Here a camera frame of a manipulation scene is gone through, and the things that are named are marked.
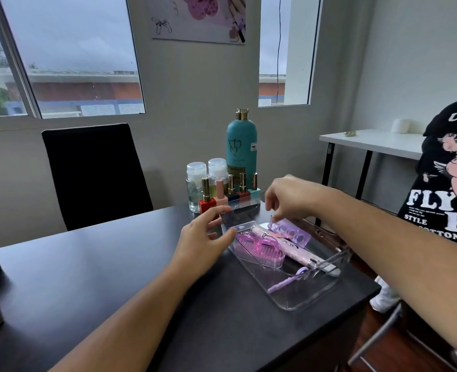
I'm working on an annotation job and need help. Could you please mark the white side table black legs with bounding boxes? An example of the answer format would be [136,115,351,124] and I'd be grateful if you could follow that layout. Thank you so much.
[315,129,428,229]

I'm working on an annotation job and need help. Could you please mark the purple cuticle pusher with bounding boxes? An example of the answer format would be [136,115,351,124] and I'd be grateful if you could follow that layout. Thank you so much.
[267,267,310,294]

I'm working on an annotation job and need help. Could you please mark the dark red nail polish bottle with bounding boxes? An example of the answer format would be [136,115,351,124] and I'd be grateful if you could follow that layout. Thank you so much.
[237,172,252,200]

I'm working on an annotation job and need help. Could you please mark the person's left hand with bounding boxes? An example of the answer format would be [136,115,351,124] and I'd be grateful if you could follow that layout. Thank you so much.
[170,205,238,278]

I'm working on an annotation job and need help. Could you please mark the clear pump dispenser bottle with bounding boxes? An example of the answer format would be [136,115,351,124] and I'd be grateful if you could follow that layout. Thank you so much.
[207,158,229,189]
[185,162,208,214]

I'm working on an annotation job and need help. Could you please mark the clear acrylic organizer tray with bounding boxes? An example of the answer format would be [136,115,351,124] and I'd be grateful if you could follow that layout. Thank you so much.
[219,203,354,311]

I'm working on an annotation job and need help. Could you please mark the person's left forearm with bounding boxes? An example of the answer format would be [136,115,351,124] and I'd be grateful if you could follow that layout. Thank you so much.
[49,262,199,372]

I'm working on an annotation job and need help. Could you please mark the pink nail brush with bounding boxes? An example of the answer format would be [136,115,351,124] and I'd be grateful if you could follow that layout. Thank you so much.
[234,232,287,272]

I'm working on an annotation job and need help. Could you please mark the nail art wall poster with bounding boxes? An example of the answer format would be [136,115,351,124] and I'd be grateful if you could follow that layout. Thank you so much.
[145,0,247,45]

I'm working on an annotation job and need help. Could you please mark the bright red nail polish bottle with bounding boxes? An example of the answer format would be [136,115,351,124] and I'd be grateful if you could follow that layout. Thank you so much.
[198,177,217,216]

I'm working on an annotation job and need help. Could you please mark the grey nail file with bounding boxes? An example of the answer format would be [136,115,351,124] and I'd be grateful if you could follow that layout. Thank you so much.
[317,263,342,278]

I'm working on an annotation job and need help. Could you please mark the pink nail polish bottle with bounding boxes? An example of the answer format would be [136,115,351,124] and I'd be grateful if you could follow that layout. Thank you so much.
[214,180,229,208]

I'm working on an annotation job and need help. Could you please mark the wide sliding window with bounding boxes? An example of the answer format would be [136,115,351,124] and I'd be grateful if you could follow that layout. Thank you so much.
[0,0,146,120]

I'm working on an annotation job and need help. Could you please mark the metal frame chair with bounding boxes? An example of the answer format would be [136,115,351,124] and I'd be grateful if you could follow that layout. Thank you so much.
[346,301,457,372]

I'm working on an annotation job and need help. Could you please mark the black chair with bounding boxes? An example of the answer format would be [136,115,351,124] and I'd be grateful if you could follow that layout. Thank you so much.
[41,123,154,231]

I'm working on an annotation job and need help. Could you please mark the purple toe separator pack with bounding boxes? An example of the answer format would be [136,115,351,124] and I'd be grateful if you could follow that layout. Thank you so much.
[267,218,313,248]

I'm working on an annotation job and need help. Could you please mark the person's right hand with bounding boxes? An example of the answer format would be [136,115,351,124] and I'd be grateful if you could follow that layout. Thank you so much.
[264,176,333,229]

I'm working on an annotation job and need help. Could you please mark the person's right forearm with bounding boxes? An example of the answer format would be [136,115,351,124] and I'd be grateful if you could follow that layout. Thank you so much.
[322,188,457,347]

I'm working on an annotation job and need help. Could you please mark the narrow window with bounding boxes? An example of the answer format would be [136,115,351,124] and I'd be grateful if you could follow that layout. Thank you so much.
[258,0,323,108]

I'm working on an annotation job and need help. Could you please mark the navy nail polish bottle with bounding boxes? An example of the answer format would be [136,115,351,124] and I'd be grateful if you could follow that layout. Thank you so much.
[227,174,240,202]

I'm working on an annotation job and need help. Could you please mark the tall teal bottle gold cap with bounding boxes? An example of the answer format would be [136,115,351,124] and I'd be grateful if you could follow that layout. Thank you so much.
[226,108,259,190]

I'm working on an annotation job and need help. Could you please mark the white rounded container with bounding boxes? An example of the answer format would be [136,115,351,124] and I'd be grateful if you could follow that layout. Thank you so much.
[391,118,425,135]

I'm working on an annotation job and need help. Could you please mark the pink electric nail drill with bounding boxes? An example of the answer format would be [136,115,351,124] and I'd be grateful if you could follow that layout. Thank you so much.
[247,225,325,270]

